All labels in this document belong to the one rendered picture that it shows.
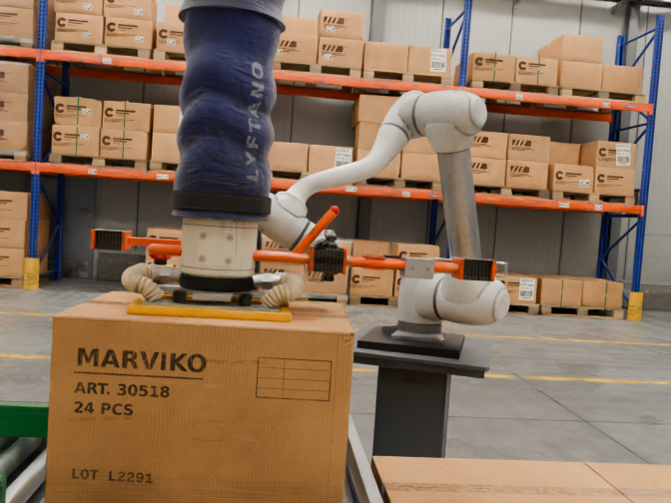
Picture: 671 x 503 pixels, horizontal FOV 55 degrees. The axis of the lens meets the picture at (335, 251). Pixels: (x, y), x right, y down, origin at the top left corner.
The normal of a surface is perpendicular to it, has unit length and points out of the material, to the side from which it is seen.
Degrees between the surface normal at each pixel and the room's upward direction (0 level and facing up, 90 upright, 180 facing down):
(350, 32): 92
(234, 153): 74
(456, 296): 106
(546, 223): 90
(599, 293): 90
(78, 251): 90
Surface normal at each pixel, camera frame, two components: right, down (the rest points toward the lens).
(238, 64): 0.48, -0.15
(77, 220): 0.10, 0.06
